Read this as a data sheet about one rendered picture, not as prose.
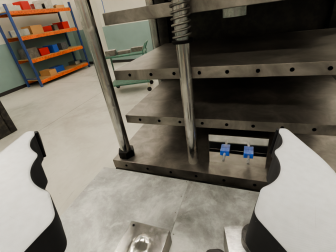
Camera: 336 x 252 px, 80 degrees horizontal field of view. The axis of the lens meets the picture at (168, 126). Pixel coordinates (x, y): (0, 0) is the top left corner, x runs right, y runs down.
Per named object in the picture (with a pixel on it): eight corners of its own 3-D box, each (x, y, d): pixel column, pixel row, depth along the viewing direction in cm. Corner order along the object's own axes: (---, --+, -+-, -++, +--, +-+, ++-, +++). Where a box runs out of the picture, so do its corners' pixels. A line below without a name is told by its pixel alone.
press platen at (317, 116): (377, 139, 76) (382, 127, 74) (127, 122, 116) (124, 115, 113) (323, 77, 135) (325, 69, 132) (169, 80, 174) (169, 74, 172)
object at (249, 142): (265, 168, 99) (269, 138, 90) (209, 161, 108) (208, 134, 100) (262, 119, 138) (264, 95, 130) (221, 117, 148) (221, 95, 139)
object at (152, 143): (397, 212, 78) (404, 202, 75) (115, 167, 124) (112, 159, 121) (331, 112, 144) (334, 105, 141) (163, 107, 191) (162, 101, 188)
